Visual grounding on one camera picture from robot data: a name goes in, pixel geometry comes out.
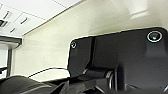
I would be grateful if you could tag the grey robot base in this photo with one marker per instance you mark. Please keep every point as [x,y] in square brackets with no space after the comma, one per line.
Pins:
[133,60]

